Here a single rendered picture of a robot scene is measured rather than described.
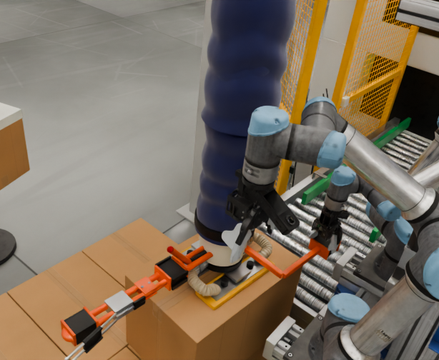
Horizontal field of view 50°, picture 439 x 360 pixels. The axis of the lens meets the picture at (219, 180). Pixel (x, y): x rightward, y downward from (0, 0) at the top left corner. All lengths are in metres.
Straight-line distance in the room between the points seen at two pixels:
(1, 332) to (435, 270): 1.75
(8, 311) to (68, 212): 1.47
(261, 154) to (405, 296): 0.47
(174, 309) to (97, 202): 2.11
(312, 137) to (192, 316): 0.96
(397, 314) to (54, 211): 2.88
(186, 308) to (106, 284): 0.71
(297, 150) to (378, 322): 0.50
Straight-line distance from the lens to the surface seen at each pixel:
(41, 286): 2.40
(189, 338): 1.68
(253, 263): 1.86
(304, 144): 0.94
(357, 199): 3.22
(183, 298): 1.77
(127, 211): 3.64
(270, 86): 1.37
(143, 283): 1.62
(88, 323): 1.52
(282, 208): 1.03
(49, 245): 3.42
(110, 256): 2.50
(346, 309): 1.41
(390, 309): 1.21
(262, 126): 0.93
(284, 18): 1.31
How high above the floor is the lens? 2.28
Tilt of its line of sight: 34 degrees down
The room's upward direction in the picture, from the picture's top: 7 degrees clockwise
